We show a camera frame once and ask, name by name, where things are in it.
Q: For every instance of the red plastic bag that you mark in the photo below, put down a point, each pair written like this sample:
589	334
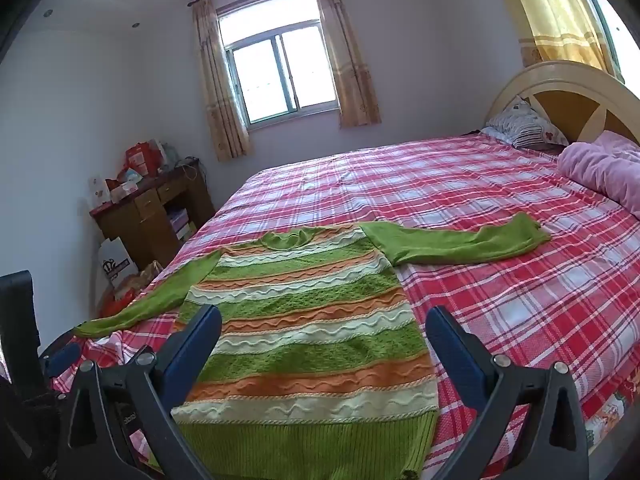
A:
112	305

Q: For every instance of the bed with red plaid sheet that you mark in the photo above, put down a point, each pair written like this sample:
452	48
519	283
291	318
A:
500	310

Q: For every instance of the red gift box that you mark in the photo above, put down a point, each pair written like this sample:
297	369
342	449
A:
140	157

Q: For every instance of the beige patterned curtain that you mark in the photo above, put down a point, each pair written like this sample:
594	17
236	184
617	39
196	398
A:
220	110
355	85

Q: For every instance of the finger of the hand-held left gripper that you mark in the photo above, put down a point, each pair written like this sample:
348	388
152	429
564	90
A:
61	356

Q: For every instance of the tan bag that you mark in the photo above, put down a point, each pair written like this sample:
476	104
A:
150	274

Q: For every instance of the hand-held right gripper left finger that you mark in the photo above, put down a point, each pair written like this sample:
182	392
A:
200	342

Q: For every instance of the patterned pillow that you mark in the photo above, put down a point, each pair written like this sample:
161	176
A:
520	125

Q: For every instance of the wooden bedside cabinet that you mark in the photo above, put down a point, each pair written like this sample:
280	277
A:
130	225

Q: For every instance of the white paper bag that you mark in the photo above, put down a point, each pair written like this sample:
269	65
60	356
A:
112	260

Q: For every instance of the green striped knit sweater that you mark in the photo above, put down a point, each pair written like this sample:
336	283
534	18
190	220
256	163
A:
310	310

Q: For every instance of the side window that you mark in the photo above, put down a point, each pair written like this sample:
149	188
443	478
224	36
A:
600	15

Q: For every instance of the yellow curtain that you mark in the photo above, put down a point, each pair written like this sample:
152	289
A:
555	10

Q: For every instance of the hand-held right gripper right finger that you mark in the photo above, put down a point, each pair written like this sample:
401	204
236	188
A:
450	347

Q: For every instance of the window with green frame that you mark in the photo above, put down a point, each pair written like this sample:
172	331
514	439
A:
280	75

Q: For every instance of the stack of books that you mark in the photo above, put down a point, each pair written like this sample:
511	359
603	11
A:
181	225

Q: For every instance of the white floral gift bag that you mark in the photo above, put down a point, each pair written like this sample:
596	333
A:
99	192

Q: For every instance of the cream wooden headboard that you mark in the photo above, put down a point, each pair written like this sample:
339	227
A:
550	72

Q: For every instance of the pink blanket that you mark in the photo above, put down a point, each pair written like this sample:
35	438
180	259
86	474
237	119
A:
600	165

